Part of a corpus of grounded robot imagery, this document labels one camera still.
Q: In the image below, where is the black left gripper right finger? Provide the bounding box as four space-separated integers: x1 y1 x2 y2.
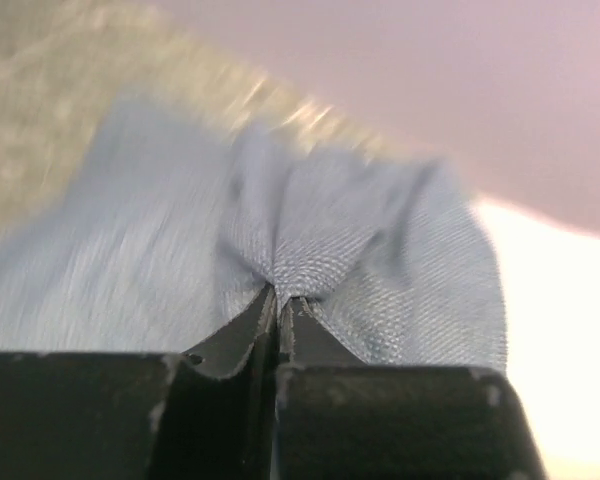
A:
272 298 545 480

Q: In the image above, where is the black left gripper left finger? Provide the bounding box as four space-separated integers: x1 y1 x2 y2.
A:
0 287 276 479

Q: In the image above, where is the blue striped pillowcase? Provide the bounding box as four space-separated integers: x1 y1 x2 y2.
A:
0 98 507 371

